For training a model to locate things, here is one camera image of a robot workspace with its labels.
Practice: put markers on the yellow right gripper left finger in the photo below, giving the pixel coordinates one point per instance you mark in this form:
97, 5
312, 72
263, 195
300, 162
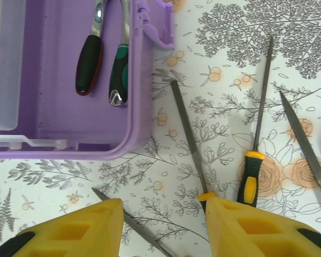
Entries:
69, 235

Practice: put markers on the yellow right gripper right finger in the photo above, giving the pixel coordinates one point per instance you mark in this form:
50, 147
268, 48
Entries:
243, 241

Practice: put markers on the purple toolbox with clear lid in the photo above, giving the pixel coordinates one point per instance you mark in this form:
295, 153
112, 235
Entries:
56, 107

